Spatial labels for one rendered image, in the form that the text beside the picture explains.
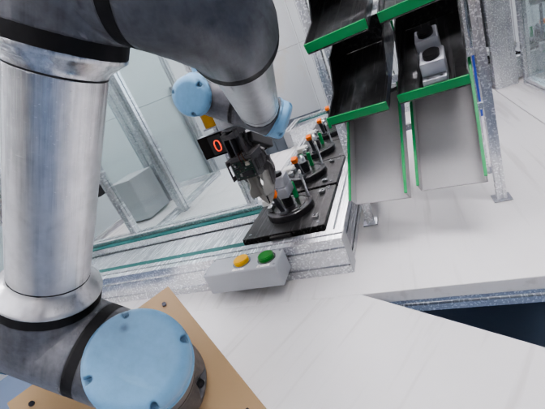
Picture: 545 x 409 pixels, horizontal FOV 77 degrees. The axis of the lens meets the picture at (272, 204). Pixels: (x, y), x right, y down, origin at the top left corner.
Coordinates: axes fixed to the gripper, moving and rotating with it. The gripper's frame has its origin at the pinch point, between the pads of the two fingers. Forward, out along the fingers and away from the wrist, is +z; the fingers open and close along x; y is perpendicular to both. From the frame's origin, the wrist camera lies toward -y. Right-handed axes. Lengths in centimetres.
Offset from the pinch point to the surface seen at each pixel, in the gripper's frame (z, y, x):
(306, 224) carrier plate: 9.7, 0.3, 7.0
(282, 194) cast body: 2.8, -6.7, 0.8
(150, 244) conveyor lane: 15, -19, -66
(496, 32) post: -4, -117, 79
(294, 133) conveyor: 13, -128, -29
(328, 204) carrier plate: 9.7, -8.5, 11.4
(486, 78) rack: -10, -13, 53
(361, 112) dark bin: -13.3, -1.3, 27.4
